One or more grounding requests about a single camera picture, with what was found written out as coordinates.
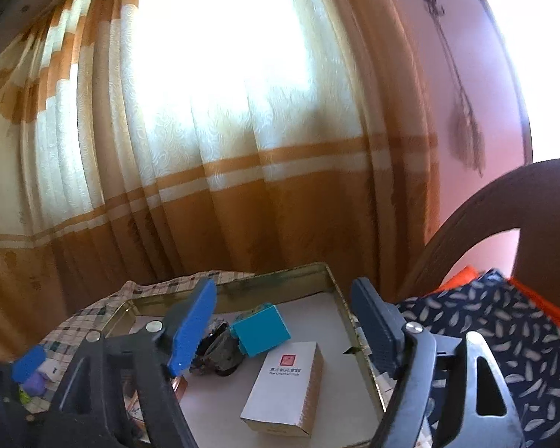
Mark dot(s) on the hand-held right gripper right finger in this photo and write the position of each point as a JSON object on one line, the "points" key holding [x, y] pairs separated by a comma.
{"points": [[375, 326]]}

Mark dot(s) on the black hair clip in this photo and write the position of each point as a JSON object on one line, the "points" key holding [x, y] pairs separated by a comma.
{"points": [[219, 350]]}

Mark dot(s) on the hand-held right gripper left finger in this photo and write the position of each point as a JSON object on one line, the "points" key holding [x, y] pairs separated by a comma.
{"points": [[191, 326]]}

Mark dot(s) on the navy feather-print cushion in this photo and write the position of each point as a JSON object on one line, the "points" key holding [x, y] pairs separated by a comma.
{"points": [[518, 336]]}

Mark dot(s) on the teal toy brick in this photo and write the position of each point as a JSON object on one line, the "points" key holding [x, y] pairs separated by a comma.
{"points": [[261, 331]]}

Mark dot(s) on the wall hook with tassel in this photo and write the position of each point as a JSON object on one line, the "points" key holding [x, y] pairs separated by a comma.
{"points": [[469, 140]]}

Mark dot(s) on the white box with red label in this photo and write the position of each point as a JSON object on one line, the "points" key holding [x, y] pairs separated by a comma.
{"points": [[280, 382]]}

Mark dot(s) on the gold tin box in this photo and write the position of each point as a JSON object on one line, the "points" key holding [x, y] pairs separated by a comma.
{"points": [[280, 282]]}

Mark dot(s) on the white paper liner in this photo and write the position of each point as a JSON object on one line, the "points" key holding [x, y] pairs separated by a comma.
{"points": [[317, 319]]}

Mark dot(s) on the purple lidded box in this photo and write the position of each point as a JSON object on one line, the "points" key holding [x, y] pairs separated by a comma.
{"points": [[35, 385]]}

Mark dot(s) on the cream and orange curtain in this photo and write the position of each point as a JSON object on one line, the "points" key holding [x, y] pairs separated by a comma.
{"points": [[261, 172]]}

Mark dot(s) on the plaid tablecloth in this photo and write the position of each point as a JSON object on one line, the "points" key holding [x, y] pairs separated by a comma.
{"points": [[88, 322]]}

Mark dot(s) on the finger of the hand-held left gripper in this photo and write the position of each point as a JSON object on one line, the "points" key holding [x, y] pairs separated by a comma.
{"points": [[28, 364]]}

